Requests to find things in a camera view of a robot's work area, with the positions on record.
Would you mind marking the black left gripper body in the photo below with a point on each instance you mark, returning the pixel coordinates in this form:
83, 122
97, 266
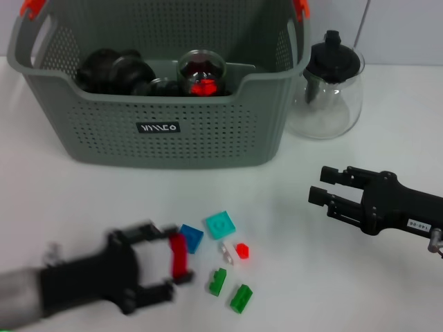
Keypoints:
93, 276

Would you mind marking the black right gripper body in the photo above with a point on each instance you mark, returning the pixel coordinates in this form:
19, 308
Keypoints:
398, 207

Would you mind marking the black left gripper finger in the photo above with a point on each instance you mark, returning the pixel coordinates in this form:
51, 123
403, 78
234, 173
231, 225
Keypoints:
149, 233
162, 290

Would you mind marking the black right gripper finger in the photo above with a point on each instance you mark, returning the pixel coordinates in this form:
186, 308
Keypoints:
341, 207
328, 174

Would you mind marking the dark red long brick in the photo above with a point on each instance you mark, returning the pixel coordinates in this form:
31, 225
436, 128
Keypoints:
179, 256

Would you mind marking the blue square toy brick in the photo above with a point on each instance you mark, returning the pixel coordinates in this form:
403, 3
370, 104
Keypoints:
194, 238

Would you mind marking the green toy brick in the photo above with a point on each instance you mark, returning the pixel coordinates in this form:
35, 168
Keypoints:
241, 299
218, 281

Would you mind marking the glass teacup black sleeve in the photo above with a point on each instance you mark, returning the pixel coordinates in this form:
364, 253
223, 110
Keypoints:
162, 88
194, 64
138, 69

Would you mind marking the red sloped toy brick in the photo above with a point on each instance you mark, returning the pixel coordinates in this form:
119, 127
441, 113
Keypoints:
208, 86

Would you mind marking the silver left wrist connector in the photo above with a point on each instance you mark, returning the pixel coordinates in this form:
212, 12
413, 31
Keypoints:
52, 254

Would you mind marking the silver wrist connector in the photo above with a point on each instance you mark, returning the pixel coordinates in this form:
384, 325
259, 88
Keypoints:
435, 240
52, 254

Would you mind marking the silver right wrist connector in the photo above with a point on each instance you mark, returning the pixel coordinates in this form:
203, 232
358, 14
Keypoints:
435, 240

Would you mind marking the cyan square toy brick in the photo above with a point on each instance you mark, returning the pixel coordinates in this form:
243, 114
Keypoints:
221, 224

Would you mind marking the white toy brick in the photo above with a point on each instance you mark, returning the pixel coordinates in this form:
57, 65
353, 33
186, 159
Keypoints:
228, 252

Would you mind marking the grey perforated plastic basket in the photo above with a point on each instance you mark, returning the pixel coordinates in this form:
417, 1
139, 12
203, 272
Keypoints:
173, 152

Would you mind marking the glass teapot black lid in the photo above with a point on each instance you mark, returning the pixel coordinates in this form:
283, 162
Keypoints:
332, 58

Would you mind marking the dark clay teapot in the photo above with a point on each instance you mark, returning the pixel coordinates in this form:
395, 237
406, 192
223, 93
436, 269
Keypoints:
97, 69

